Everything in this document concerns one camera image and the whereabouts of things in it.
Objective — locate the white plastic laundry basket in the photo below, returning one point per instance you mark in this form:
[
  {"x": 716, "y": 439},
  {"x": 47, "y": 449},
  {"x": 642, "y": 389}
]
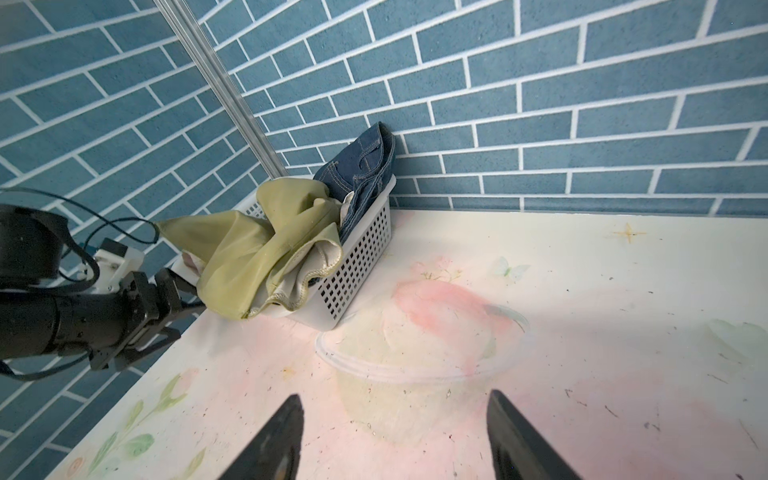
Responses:
[{"x": 330, "y": 297}]

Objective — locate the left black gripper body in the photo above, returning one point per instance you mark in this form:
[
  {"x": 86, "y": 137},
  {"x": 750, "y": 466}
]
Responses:
[{"x": 119, "y": 329}]

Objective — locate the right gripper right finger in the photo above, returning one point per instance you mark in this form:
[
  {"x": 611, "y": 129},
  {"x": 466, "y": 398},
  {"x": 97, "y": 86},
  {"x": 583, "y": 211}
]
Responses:
[{"x": 518, "y": 450}]

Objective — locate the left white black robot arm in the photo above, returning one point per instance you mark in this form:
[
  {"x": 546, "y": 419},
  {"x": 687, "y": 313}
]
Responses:
[{"x": 40, "y": 262}]

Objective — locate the floral pastel skirt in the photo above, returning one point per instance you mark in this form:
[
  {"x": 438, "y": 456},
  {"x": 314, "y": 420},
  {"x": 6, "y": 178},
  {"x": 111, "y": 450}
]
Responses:
[{"x": 190, "y": 267}]

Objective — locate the blue denim skirt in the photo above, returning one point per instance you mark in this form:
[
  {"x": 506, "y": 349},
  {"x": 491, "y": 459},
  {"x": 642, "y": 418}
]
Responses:
[{"x": 359, "y": 173}]

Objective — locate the olive green skirt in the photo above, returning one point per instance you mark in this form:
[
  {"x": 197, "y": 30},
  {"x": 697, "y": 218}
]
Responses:
[{"x": 252, "y": 263}]

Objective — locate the left aluminium corner post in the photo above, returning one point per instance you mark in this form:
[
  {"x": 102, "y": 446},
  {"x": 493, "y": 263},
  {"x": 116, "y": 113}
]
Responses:
[{"x": 186, "y": 28}]

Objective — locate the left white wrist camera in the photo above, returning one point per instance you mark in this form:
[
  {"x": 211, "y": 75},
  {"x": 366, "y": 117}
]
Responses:
[{"x": 115, "y": 260}]

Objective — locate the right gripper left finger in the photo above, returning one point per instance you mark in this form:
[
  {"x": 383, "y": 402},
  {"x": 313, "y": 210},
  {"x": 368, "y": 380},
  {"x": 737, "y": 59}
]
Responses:
[{"x": 274, "y": 453}]

